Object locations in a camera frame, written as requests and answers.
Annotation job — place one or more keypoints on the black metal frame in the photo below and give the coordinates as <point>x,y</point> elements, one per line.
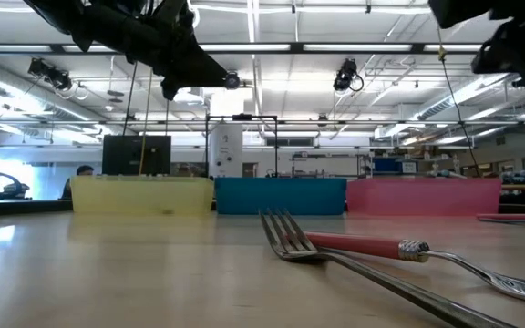
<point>244,117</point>

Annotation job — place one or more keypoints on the white cylindrical machine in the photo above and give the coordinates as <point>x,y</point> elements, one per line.
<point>226,150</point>

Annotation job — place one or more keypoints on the blue plastic bin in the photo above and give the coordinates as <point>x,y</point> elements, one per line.
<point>281,196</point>

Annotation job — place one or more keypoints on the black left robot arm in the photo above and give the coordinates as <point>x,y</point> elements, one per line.
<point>53,13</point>

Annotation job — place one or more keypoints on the blue storage crate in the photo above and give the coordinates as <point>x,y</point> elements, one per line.
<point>383,165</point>

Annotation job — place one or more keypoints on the yellow plastic bin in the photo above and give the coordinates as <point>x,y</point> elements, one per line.
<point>153,196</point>

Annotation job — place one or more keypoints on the black dome camera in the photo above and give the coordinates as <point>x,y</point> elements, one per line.
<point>233,82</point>

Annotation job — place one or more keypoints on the black monitor panel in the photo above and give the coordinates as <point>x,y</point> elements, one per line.
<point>126,155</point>

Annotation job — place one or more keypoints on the black ceiling device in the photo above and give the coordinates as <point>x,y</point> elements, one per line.
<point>48,73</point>

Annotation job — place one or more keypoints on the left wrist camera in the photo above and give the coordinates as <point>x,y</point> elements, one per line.
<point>171,11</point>

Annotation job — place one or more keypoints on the person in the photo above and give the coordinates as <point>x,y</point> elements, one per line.
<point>84,171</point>

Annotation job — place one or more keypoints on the black overhead camera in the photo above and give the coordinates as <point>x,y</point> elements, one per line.
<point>345,73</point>

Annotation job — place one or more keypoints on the background metal shelving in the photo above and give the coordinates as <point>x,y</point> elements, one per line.
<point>326,157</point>

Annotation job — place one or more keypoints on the silver metal fork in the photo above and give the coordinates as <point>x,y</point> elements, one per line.
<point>300,255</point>

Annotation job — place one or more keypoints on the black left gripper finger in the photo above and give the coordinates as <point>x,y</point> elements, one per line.
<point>198,73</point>
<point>169,91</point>

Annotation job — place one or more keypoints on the overhead light bar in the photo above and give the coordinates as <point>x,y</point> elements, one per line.
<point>335,47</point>

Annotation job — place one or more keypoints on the pink plastic bin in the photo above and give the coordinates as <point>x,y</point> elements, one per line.
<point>426,196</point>

